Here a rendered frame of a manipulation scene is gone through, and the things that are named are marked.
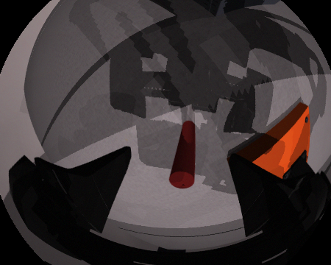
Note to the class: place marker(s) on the dark red peg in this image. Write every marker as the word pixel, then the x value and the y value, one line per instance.
pixel 183 170

